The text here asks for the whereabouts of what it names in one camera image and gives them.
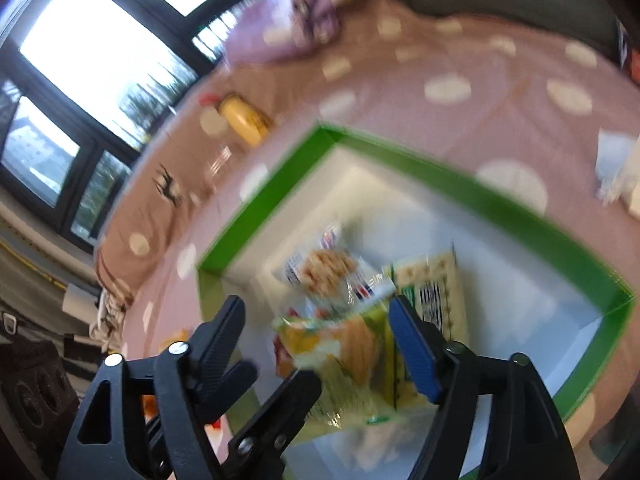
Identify grey green headboard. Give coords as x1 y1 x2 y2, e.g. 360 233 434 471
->
407 0 623 63

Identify clear plastic bottle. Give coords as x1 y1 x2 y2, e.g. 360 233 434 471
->
204 144 235 182

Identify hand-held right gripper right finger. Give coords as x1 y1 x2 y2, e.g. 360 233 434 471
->
390 295 581 480

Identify white popcorn snack packet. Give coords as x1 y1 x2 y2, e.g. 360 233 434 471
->
272 224 397 312

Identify black speaker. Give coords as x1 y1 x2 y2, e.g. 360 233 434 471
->
0 339 82 463

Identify striped clothes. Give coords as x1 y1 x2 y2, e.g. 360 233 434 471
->
89 287 135 353

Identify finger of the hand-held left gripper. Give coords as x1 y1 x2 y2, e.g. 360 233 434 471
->
225 369 323 480

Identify yellow bottle with red strap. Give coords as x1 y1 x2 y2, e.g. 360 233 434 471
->
201 91 275 148

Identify white paper roll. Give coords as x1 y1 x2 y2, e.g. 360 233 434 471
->
62 284 100 322

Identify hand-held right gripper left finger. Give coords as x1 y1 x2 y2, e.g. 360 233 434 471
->
57 295 258 480

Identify green white snack packet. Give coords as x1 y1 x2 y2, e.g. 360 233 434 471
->
271 301 441 432

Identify green cardboard box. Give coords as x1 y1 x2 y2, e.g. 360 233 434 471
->
196 120 637 480

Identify pink dotted pillow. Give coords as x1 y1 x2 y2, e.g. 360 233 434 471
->
92 75 273 306

